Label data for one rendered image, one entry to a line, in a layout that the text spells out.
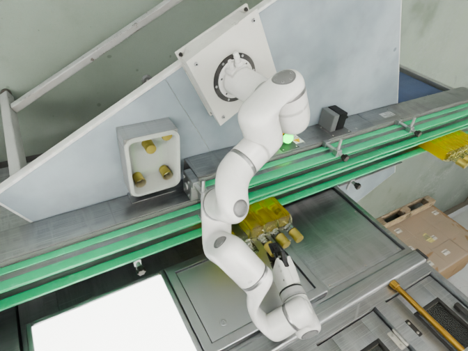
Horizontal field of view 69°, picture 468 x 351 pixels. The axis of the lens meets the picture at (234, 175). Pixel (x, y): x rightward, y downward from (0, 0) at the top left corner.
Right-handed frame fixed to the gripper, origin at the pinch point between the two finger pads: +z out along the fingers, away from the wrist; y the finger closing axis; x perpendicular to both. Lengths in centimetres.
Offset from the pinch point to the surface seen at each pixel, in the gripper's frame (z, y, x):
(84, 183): 28, 15, 58
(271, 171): 25.4, 13.6, -6.6
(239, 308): -10.2, -12.9, 13.6
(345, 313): -18.7, -15.0, -21.5
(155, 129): 28, 33, 34
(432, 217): 180, -233, -349
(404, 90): 85, 14, -110
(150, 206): 23.2, 5.5, 37.8
